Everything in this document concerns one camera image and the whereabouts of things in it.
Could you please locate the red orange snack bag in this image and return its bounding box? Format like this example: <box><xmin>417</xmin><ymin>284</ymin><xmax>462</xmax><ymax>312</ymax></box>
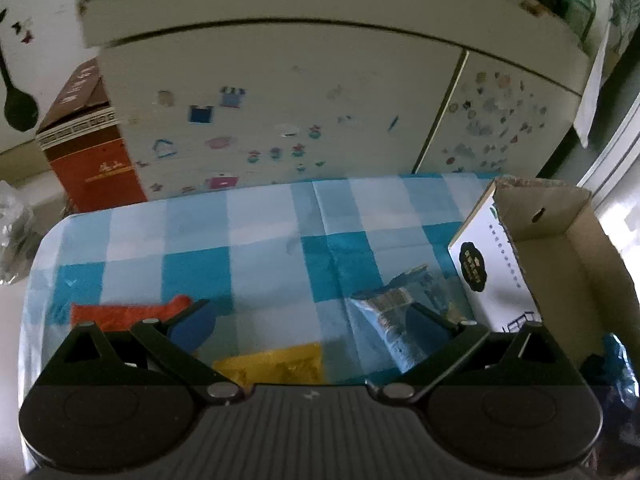
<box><xmin>70</xmin><ymin>295</ymin><xmax>193</xmax><ymax>332</ymax></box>

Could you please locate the shiny blue snack bag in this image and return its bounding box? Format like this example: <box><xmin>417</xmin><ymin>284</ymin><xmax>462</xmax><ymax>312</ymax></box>
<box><xmin>579</xmin><ymin>333</ymin><xmax>639</xmax><ymax>412</ymax></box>

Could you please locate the silver foil snack bag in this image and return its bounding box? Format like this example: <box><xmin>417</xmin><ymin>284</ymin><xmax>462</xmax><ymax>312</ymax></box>
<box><xmin>348</xmin><ymin>266</ymin><xmax>474</xmax><ymax>373</ymax></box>

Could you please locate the yellow waffle snack bag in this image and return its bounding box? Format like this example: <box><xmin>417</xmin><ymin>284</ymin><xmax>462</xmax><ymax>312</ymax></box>
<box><xmin>213</xmin><ymin>342</ymin><xmax>326</xmax><ymax>390</ymax></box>

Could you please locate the white cardboard box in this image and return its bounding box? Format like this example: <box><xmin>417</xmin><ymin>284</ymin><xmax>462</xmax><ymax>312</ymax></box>
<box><xmin>448</xmin><ymin>176</ymin><xmax>639</xmax><ymax>365</ymax></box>

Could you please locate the crumpled white plastic bag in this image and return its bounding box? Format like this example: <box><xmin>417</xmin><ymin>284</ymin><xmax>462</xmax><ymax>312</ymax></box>
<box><xmin>0</xmin><ymin>181</ymin><xmax>41</xmax><ymax>285</ymax></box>

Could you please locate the blue checkered tablecloth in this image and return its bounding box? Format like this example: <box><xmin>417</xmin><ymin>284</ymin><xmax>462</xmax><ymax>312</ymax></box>
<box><xmin>18</xmin><ymin>174</ymin><xmax>490</xmax><ymax>393</ymax></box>

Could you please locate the red brown carton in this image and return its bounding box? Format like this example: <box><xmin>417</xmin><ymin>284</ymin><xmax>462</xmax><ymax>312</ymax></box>
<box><xmin>36</xmin><ymin>58</ymin><xmax>146</xmax><ymax>212</ymax></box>

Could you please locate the white sticker cabinet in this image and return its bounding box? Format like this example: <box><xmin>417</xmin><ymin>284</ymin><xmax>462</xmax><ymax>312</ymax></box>
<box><xmin>78</xmin><ymin>0</ymin><xmax>589</xmax><ymax>200</ymax></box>

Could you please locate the hanging plant print cloth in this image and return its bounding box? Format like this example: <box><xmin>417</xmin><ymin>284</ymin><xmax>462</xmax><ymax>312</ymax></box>
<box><xmin>573</xmin><ymin>0</ymin><xmax>639</xmax><ymax>148</ymax></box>

